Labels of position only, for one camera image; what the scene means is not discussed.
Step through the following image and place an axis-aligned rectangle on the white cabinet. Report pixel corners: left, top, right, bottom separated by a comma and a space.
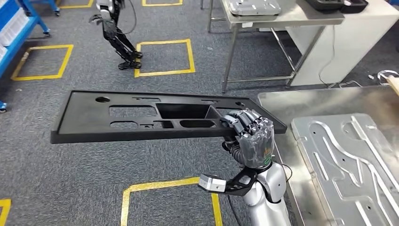
285, 0, 399, 87

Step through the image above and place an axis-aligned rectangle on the cardboard box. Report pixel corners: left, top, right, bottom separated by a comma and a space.
386, 74, 399, 96

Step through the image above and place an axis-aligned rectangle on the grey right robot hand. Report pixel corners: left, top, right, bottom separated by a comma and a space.
219, 108, 275, 170

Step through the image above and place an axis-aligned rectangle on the thin black cabinet cable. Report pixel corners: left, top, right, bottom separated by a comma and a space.
318, 24, 336, 86

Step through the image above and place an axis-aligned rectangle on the steel side table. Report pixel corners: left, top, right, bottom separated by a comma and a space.
207, 0, 345, 94

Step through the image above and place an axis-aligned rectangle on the blue metal shelf rack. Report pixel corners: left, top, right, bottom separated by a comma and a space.
40, 0, 61, 17
0, 0, 50, 113

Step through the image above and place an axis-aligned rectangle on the black plastic panel part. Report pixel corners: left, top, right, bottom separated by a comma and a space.
50, 90, 287, 145

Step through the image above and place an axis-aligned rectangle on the round black floor object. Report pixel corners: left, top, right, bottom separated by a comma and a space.
377, 70, 399, 83

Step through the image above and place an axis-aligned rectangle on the black camera bracket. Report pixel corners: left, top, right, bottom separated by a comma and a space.
215, 167, 258, 196

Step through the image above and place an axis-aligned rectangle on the large stamped metal panel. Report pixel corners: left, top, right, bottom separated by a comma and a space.
291, 113, 399, 226

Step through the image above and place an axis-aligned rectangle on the black plastic tray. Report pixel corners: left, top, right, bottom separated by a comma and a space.
303, 0, 345, 13
340, 0, 369, 14

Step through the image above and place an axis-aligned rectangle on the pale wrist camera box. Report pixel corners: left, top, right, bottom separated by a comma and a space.
198, 174, 227, 193

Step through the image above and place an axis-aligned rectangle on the humanoid robot with black legs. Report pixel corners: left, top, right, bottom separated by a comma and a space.
88, 0, 144, 71

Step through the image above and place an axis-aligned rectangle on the steel workbench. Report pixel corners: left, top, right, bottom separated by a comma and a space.
257, 86, 399, 226

